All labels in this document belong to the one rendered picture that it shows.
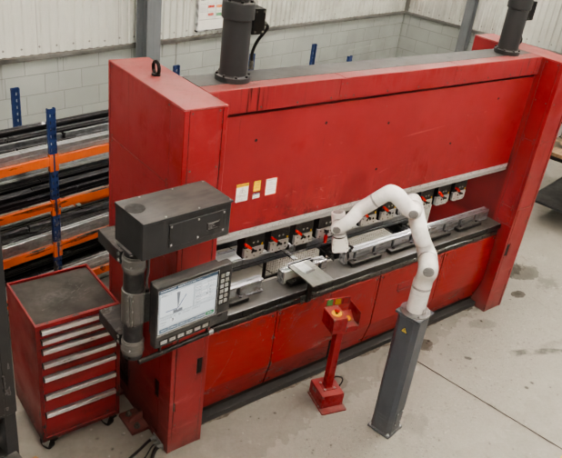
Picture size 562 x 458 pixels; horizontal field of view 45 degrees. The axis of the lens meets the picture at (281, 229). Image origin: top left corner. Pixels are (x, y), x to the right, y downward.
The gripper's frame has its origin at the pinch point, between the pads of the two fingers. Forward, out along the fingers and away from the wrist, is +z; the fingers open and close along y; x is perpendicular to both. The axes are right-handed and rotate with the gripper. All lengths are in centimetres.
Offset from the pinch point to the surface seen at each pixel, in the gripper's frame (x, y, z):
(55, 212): 91, -193, -13
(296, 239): 29.9, -24.6, -1.4
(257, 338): 10, -56, 59
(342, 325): 11, 1, 56
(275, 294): 19, -42, 32
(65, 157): 95, -178, -52
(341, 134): 38, 9, -67
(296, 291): 25, -27, 35
